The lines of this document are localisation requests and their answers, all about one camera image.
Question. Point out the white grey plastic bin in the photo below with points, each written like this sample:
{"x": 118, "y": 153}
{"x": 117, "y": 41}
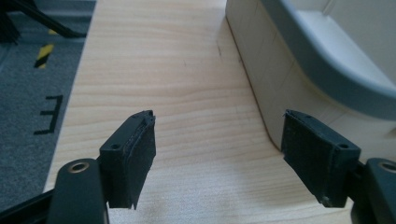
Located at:
{"x": 311, "y": 56}

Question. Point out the black floor tape marking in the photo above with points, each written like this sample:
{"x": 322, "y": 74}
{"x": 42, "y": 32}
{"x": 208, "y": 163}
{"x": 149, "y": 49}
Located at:
{"x": 51, "y": 114}

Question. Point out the black metal stand leg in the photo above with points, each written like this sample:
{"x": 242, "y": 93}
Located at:
{"x": 37, "y": 17}

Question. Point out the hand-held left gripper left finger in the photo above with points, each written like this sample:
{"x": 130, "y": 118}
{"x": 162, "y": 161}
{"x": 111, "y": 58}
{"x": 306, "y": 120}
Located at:
{"x": 130, "y": 161}

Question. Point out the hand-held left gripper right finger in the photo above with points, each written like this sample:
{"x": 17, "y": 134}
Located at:
{"x": 314, "y": 155}

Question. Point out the yellow and black floor tape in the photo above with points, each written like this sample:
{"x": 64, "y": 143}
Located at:
{"x": 44, "y": 55}

